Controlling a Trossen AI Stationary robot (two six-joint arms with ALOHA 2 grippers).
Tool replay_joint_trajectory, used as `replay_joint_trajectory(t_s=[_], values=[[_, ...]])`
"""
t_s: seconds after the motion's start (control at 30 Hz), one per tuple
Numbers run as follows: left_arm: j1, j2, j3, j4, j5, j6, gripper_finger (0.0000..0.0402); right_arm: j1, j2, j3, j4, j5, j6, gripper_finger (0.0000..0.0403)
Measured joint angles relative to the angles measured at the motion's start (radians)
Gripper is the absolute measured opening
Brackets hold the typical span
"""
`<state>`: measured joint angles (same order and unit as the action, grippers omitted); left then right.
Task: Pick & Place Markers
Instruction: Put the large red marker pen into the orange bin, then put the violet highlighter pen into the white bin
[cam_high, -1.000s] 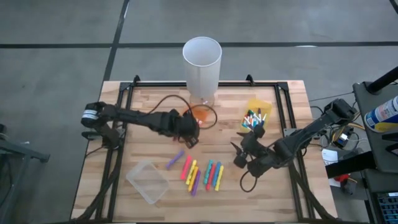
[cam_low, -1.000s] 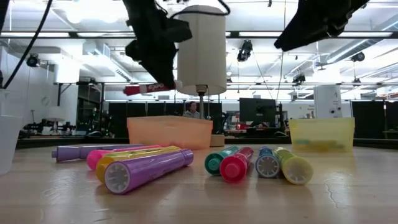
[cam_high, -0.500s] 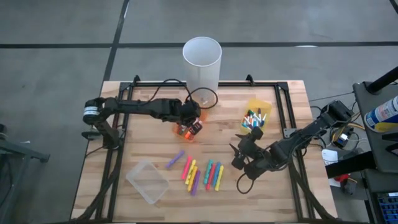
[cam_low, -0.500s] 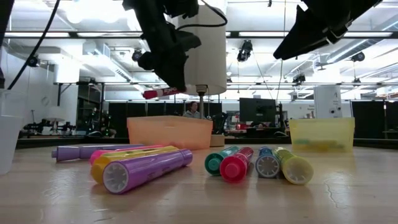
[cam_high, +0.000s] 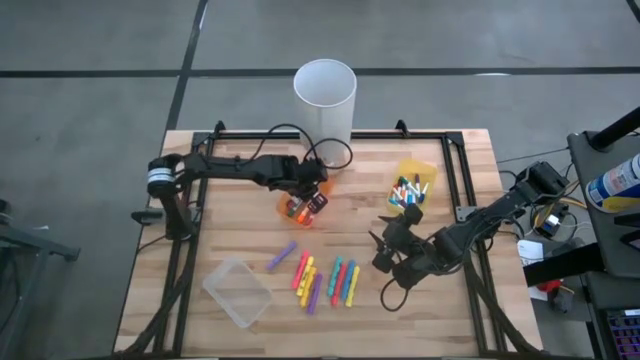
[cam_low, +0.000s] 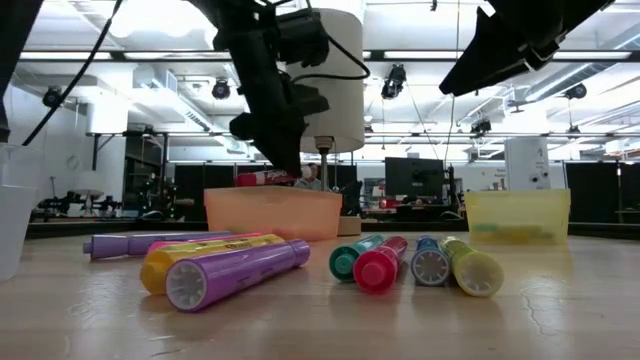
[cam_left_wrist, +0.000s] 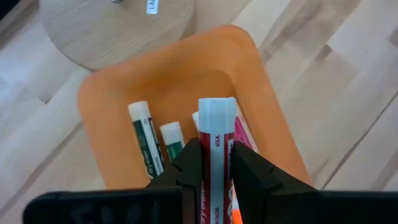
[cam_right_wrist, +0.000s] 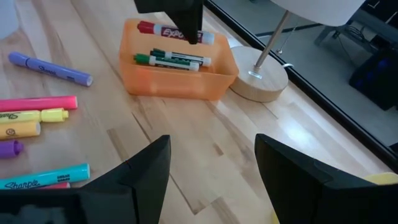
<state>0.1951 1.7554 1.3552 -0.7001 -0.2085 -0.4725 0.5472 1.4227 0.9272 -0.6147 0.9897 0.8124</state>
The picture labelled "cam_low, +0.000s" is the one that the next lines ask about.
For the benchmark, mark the black aluminium table frame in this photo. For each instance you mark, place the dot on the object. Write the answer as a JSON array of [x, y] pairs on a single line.
[[100, 229]]

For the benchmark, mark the pink highlighter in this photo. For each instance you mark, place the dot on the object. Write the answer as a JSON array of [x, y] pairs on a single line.
[[156, 245]]

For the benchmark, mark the yellow plastic bin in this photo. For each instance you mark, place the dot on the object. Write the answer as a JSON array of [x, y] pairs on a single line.
[[517, 210]]

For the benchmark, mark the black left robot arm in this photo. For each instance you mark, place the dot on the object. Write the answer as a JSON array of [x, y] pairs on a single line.
[[240, 20]]

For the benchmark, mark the yellow highlighter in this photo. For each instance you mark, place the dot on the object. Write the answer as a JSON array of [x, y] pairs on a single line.
[[200, 243], [475, 272]]

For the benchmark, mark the person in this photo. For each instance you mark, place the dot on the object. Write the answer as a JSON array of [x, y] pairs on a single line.
[[310, 180]]

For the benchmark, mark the black monitor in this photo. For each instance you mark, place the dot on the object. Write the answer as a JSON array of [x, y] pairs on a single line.
[[415, 177]]

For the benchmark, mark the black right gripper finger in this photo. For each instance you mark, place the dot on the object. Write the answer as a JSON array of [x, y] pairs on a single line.
[[485, 60]]

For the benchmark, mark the blue highlighter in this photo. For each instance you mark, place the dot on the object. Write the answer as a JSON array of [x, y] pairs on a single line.
[[429, 265]]

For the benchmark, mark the orange plastic bin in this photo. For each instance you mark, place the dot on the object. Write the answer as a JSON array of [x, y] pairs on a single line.
[[275, 215]]

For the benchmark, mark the black background robot equipment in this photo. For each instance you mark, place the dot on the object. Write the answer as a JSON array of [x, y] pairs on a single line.
[[60, 206]]

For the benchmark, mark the red dry-erase marker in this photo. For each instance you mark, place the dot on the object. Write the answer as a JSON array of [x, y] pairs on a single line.
[[260, 178]]

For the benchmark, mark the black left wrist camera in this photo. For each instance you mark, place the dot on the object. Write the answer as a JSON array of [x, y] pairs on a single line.
[[300, 37]]

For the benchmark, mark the white device box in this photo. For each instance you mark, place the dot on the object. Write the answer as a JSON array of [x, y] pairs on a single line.
[[527, 160]]

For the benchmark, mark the clear plastic bin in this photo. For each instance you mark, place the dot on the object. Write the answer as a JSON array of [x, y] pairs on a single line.
[[17, 225]]

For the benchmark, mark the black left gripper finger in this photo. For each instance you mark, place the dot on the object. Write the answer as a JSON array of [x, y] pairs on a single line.
[[296, 137], [275, 142]]

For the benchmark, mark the teal highlighter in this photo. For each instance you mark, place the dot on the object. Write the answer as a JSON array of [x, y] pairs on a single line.
[[345, 262]]

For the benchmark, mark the purple highlighter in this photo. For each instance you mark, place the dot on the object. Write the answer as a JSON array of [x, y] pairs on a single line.
[[235, 272], [130, 246]]

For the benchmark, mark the round wall clock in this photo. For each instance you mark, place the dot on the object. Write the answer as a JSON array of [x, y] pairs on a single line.
[[73, 162]]

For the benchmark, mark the red highlighter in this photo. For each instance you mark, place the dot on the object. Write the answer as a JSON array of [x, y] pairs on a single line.
[[375, 272]]

